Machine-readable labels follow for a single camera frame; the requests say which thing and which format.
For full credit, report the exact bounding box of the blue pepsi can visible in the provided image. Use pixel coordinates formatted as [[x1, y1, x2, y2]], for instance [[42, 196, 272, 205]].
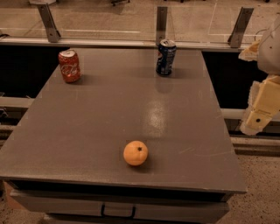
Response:
[[156, 39, 177, 76]]

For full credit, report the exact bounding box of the grey drawer with black handle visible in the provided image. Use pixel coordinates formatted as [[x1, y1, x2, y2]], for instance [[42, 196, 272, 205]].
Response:
[[10, 190, 229, 224]]

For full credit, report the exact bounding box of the orange fruit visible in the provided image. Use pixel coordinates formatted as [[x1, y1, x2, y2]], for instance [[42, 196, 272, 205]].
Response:
[[123, 141, 149, 166]]

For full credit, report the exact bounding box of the horizontal metal rail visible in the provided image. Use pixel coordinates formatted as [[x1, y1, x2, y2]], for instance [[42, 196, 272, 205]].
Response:
[[0, 36, 249, 53]]

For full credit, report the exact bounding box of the middle metal bracket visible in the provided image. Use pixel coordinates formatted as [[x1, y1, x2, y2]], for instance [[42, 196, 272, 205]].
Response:
[[156, 6, 167, 46]]

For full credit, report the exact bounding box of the metal bracket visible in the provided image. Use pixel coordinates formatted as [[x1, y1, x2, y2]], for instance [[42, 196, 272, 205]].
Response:
[[227, 7, 254, 48], [156, 6, 167, 46], [29, 0, 60, 43]]

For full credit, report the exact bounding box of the left metal bracket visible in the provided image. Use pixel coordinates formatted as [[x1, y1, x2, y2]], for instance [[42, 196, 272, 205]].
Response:
[[29, 0, 60, 43]]

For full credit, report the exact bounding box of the red coke can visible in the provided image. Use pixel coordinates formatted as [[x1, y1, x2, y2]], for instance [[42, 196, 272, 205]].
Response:
[[58, 50, 81, 83]]

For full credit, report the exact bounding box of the right metal bracket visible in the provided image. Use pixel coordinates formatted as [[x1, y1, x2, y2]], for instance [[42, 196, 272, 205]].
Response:
[[227, 7, 254, 48]]

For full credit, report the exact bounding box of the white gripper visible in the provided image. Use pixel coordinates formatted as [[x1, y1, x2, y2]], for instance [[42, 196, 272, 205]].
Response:
[[238, 16, 280, 136]]

